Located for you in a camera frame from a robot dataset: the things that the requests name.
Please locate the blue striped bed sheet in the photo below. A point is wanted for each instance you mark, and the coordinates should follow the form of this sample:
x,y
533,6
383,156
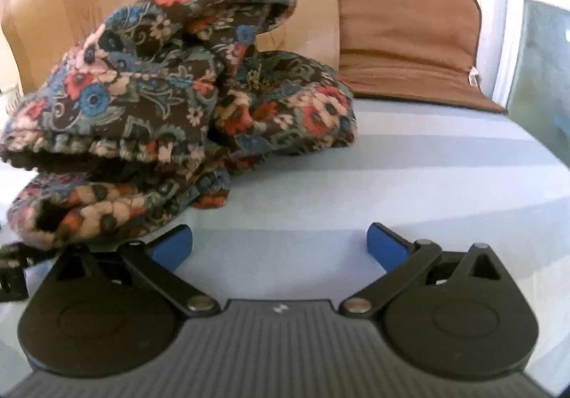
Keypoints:
x,y
400,166

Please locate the glass sliding door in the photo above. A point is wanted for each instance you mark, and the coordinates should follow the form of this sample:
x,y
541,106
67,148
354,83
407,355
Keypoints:
x,y
541,46

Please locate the brown seat cushion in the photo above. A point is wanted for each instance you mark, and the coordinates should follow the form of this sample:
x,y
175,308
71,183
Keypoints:
x,y
400,33

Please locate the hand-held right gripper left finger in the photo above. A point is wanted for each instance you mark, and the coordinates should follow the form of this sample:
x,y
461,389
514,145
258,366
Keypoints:
x,y
171,243

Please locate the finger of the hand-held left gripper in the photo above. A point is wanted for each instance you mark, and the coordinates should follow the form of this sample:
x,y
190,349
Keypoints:
x,y
11,282

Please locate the floral print pants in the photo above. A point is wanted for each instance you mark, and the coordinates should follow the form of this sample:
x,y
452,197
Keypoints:
x,y
147,91

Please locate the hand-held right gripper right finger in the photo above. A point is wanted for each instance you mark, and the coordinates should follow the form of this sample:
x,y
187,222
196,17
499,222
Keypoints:
x,y
385,243

